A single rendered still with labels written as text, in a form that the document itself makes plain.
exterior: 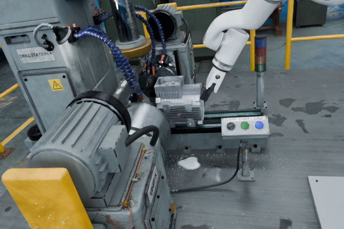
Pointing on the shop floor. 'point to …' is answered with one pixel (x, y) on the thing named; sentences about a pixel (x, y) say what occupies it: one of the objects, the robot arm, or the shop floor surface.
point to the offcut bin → (308, 12)
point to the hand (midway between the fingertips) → (205, 95)
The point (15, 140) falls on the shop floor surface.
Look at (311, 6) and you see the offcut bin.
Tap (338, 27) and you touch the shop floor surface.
